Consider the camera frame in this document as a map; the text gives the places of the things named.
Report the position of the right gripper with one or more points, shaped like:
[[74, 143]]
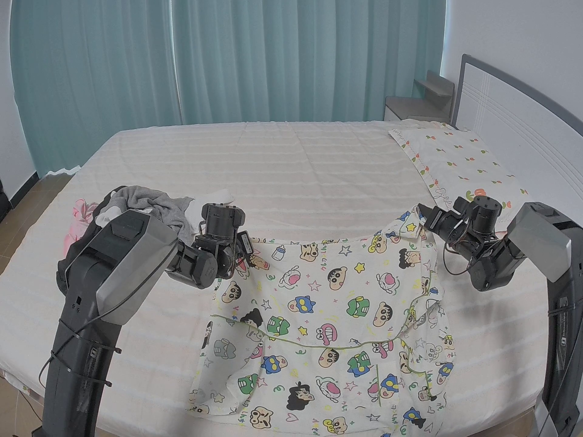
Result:
[[442, 223]]

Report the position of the white printed pyjama top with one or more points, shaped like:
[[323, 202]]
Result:
[[319, 312]]

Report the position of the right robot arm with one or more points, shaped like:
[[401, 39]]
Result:
[[537, 239]]

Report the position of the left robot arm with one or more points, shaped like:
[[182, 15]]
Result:
[[118, 262]]

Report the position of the bed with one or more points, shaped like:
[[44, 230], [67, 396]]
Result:
[[319, 175]]

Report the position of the pile of clothes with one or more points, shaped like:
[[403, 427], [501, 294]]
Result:
[[155, 203]]

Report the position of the white printed pillow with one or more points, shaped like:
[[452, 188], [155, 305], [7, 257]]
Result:
[[460, 162]]

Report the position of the grey bedside table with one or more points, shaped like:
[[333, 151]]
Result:
[[410, 107]]

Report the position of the blue-green curtain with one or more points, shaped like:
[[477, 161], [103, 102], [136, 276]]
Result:
[[91, 62], [296, 39]]

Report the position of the black chest of drawers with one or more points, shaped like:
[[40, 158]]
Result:
[[2, 200]]

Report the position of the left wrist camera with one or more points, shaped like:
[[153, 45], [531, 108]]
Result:
[[246, 243]]

